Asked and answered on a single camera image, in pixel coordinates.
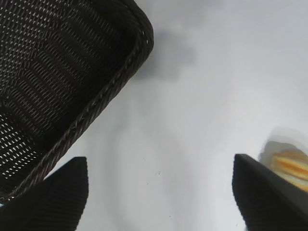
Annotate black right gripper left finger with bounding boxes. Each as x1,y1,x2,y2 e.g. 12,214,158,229
0,156,90,231

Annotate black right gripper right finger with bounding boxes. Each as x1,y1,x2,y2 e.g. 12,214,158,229
231,154,308,231

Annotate long striped twisted bread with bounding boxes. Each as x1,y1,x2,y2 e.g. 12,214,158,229
258,141,308,191

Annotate dark brown woven wicker basket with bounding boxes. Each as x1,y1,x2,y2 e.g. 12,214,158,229
0,0,154,202

